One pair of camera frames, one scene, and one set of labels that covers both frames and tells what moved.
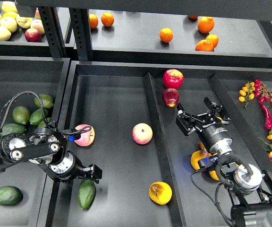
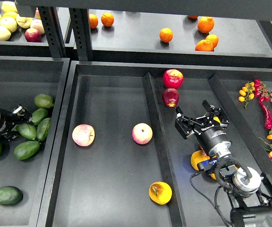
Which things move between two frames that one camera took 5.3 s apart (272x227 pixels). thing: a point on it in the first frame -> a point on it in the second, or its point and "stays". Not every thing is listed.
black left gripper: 70,168 -> 19,115
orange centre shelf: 166,35 stays
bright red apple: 173,78 stays
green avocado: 42,125 -> 28,131
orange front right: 204,45 stays
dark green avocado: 86,194 -> 42,128
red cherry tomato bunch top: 260,90 stays
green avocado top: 47,100 stays
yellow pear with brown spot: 160,192 stays
